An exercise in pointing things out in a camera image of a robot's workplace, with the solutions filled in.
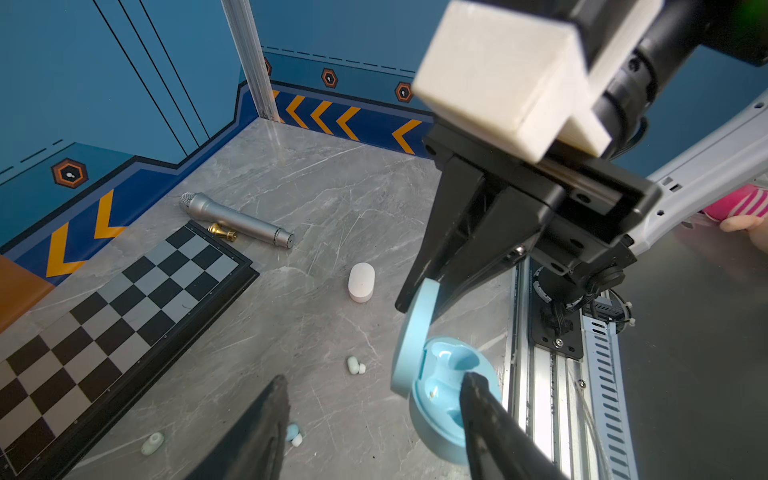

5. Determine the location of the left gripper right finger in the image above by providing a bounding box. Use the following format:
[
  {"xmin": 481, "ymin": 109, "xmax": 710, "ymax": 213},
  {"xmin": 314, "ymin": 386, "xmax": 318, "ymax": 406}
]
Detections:
[{"xmin": 460, "ymin": 372, "xmax": 566, "ymax": 480}]

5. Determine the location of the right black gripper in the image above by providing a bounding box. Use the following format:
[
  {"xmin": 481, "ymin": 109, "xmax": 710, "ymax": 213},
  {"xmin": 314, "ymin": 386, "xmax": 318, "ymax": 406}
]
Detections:
[{"xmin": 395, "ymin": 122, "xmax": 661, "ymax": 317}]

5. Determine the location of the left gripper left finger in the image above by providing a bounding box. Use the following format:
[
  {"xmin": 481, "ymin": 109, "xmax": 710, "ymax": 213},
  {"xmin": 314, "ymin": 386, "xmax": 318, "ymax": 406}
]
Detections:
[{"xmin": 187, "ymin": 374, "xmax": 290, "ymax": 479}]

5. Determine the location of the blue earbud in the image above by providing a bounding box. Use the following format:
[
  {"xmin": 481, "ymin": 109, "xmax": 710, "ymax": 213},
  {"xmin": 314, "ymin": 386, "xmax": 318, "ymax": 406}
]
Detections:
[{"xmin": 286, "ymin": 423, "xmax": 303, "ymax": 447}]

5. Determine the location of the blue earbud charging case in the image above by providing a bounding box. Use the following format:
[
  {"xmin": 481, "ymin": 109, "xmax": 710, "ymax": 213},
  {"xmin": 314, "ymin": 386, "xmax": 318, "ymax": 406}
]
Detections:
[{"xmin": 390, "ymin": 279, "xmax": 502, "ymax": 465}]

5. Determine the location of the white earbud charging case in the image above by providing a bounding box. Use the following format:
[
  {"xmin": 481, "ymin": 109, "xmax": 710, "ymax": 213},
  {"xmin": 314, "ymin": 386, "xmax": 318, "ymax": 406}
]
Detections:
[{"xmin": 347, "ymin": 262, "xmax": 376, "ymax": 303}]

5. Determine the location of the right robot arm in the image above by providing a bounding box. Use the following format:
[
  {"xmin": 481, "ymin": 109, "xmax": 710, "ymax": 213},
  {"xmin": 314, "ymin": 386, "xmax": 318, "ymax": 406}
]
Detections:
[{"xmin": 396, "ymin": 1, "xmax": 767, "ymax": 319}]

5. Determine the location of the green earbud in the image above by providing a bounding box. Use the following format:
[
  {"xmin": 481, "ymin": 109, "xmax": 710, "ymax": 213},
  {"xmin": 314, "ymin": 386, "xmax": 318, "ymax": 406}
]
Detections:
[
  {"xmin": 140, "ymin": 432, "xmax": 165, "ymax": 456},
  {"xmin": 346, "ymin": 356, "xmax": 367, "ymax": 375}
]

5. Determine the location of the black and silver chessboard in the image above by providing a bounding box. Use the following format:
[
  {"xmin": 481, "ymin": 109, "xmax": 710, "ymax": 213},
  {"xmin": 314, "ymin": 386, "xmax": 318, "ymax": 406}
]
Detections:
[{"xmin": 1, "ymin": 221, "xmax": 257, "ymax": 479}]

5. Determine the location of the gold chess piece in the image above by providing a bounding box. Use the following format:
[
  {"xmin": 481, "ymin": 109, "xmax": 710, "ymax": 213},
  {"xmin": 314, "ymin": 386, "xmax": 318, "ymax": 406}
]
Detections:
[{"xmin": 208, "ymin": 223, "xmax": 238, "ymax": 243}]

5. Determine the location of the silver microphone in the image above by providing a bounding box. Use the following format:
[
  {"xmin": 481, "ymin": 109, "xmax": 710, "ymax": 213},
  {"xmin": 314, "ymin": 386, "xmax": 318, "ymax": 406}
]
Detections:
[{"xmin": 179, "ymin": 192, "xmax": 294, "ymax": 249}]

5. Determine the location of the person in pink sleeve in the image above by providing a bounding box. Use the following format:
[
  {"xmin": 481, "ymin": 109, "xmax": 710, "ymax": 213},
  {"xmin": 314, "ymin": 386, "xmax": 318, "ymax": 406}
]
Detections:
[{"xmin": 702, "ymin": 184, "xmax": 767, "ymax": 253}]

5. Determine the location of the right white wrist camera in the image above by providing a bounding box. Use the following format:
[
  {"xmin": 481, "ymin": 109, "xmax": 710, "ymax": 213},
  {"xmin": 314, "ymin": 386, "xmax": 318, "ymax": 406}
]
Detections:
[{"xmin": 412, "ymin": 1, "xmax": 663, "ymax": 164}]

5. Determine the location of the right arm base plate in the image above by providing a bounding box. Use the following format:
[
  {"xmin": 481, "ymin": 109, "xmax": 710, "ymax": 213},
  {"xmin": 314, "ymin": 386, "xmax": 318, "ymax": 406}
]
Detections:
[{"xmin": 529, "ymin": 261, "xmax": 584, "ymax": 360}]

